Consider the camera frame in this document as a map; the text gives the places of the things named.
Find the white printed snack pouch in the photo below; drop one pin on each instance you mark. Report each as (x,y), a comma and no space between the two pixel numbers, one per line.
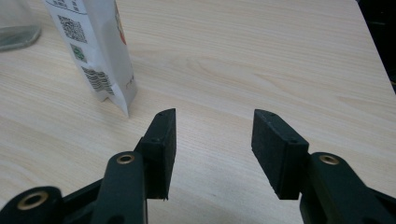
(102,46)

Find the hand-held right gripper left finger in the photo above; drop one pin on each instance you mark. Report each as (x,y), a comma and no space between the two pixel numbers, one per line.
(160,155)

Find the clear jar with grey lid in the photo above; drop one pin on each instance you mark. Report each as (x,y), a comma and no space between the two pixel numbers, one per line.
(15,34)

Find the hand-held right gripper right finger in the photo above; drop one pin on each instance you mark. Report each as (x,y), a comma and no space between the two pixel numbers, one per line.
(274,155)

